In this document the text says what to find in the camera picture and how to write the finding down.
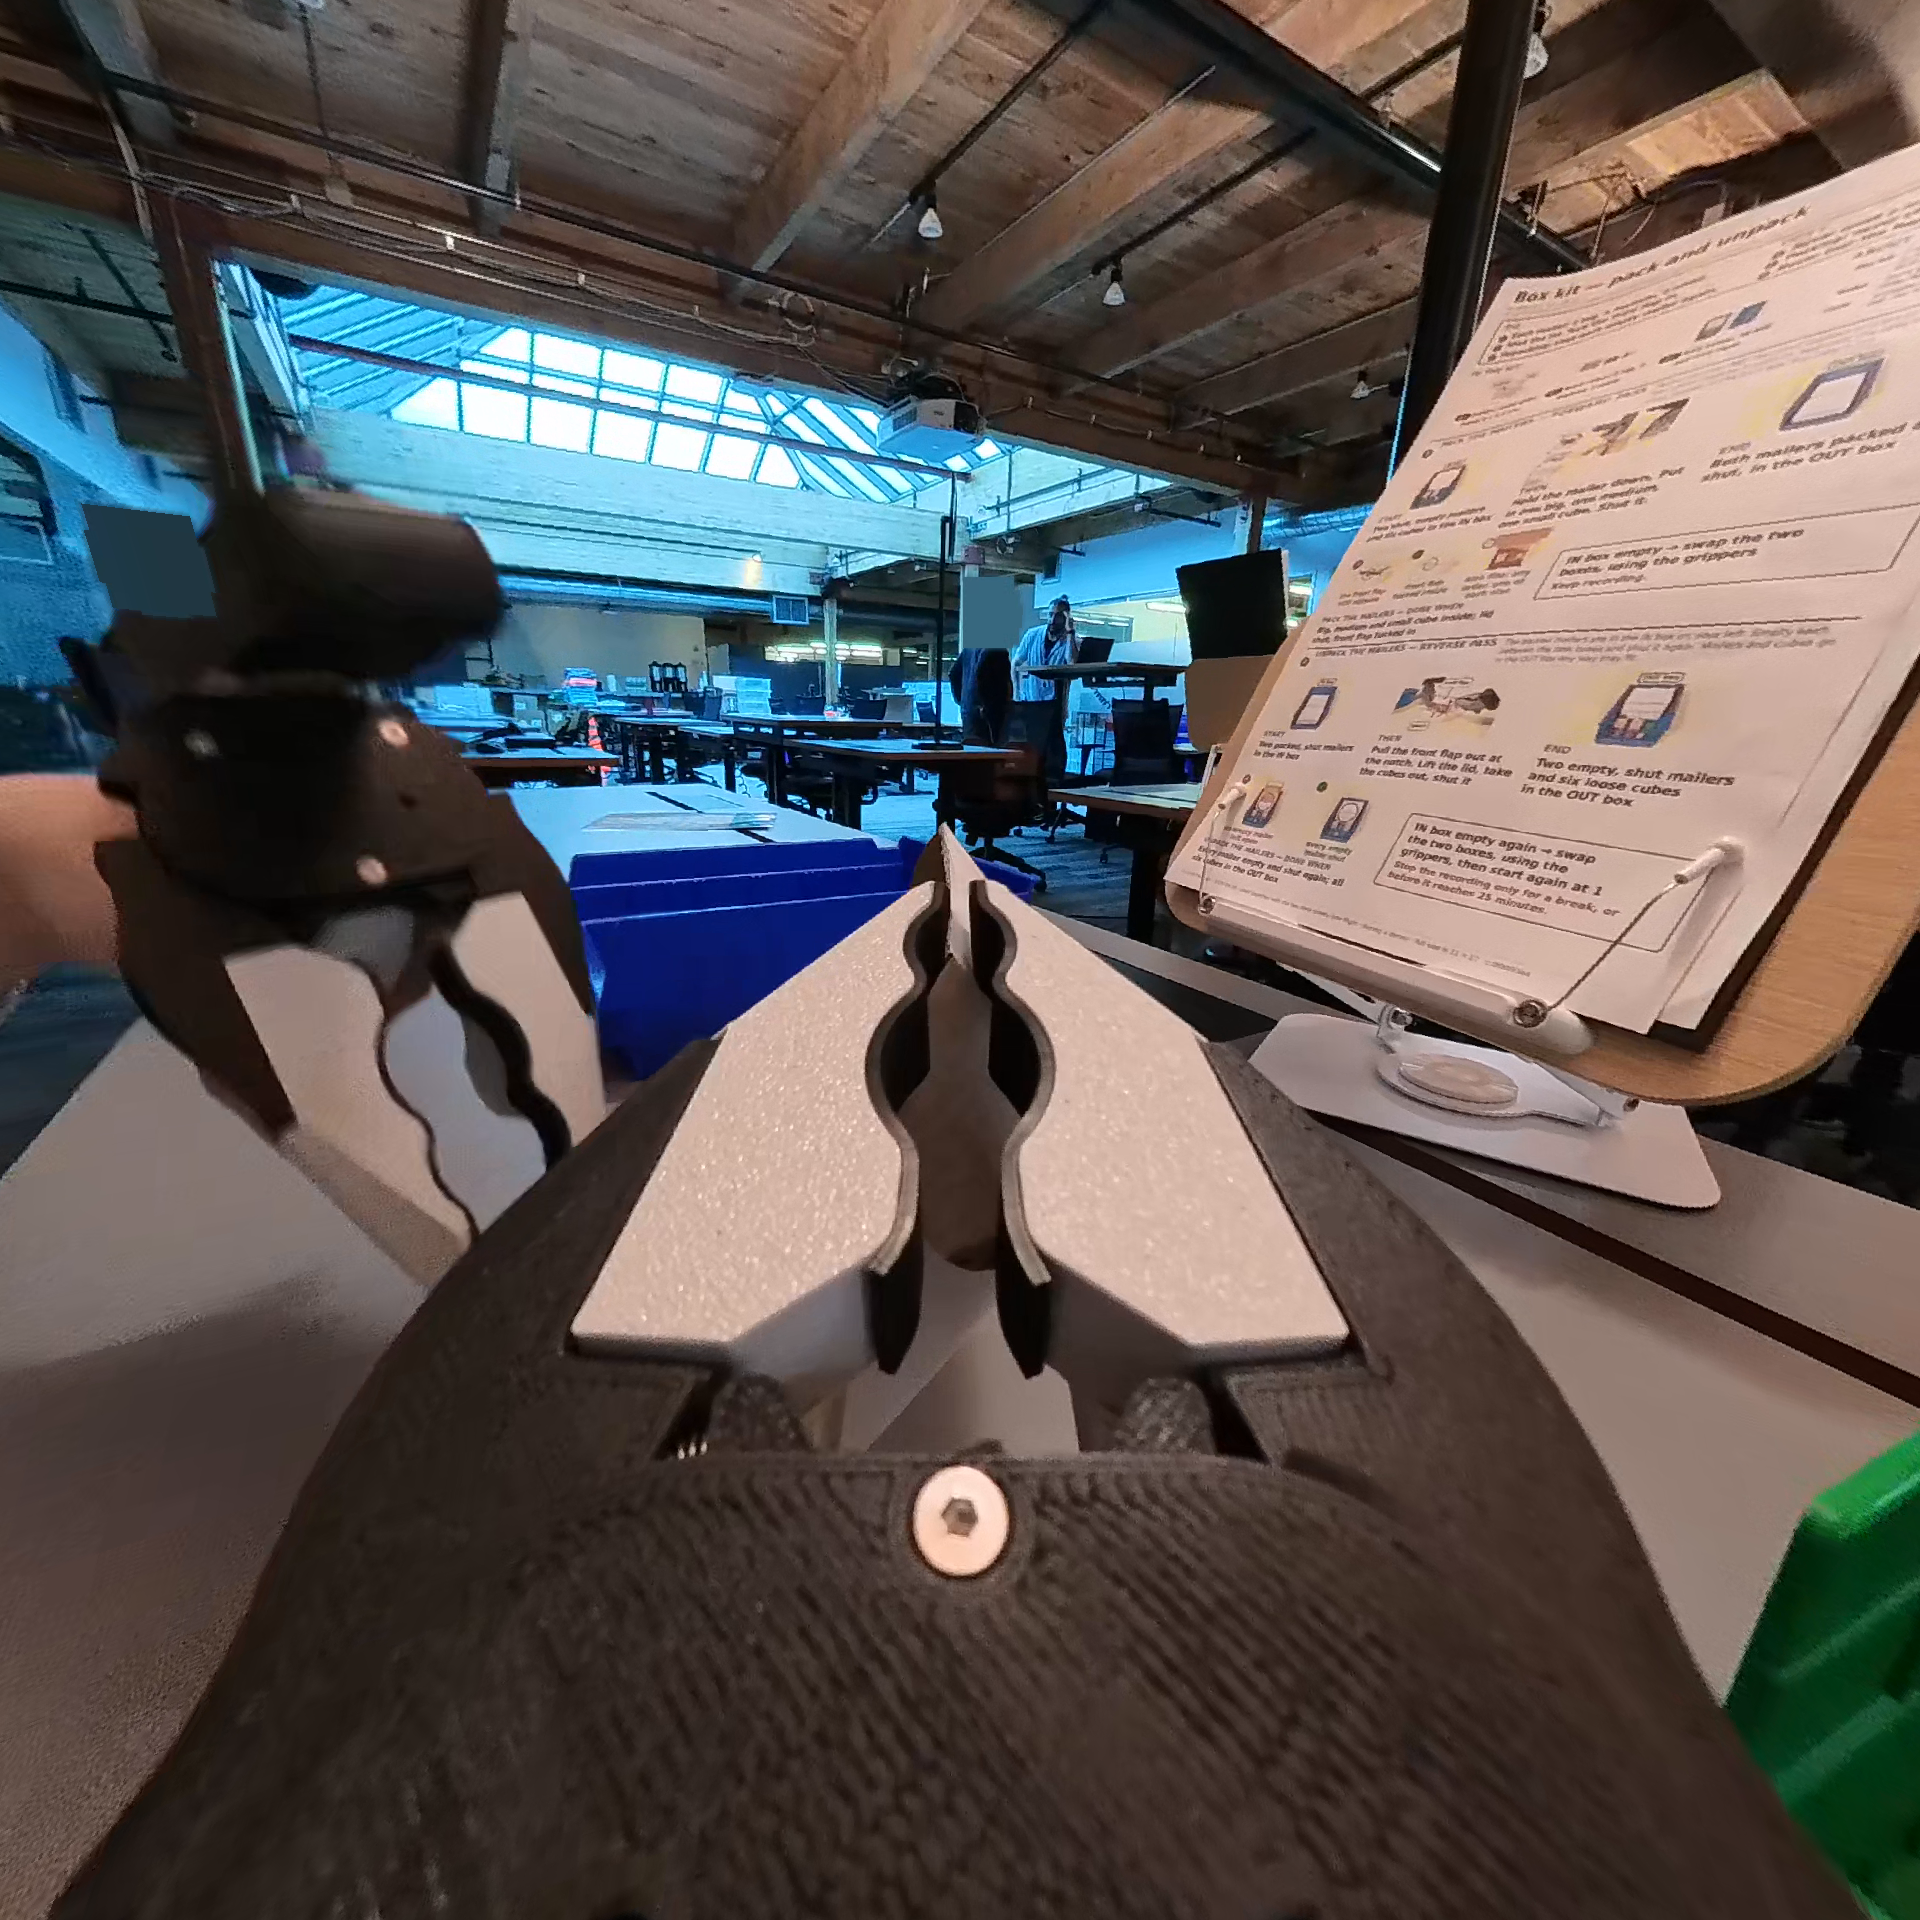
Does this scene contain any blue plastic bin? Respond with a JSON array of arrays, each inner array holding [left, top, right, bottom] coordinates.
[[567, 840, 1039, 1081]]

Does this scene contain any printed instruction sheet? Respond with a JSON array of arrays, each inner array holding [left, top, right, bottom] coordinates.
[[1192, 155, 1920, 1035]]

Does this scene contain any background wooden table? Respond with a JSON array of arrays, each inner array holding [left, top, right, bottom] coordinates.
[[611, 712, 1030, 832], [1050, 780, 1211, 938]]

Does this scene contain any black office chair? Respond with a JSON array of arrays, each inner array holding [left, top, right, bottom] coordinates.
[[952, 651, 1057, 886]]

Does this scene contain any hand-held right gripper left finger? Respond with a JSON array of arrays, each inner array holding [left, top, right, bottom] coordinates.
[[567, 874, 956, 1394]]

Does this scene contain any wooden document stand board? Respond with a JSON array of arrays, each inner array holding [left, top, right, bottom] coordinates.
[[1164, 150, 1920, 1115]]

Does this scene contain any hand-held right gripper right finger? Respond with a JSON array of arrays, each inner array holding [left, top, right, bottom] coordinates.
[[971, 874, 1351, 1391]]

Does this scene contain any green plastic bin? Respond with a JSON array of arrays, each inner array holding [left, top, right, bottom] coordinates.
[[1728, 1435, 1920, 1920]]

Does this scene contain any person's left hand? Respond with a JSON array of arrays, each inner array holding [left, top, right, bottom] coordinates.
[[0, 775, 139, 987]]

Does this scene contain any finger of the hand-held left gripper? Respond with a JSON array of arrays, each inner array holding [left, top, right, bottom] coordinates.
[[432, 886, 607, 1190], [229, 911, 483, 1253]]

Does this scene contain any black support pole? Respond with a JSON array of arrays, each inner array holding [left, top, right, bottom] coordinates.
[[1402, 0, 1542, 437]]

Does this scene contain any white ceiling projector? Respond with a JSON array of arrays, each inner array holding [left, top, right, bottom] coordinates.
[[877, 394, 987, 463]]

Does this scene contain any black monitor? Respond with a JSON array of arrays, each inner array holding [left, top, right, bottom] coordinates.
[[1179, 549, 1295, 662]]

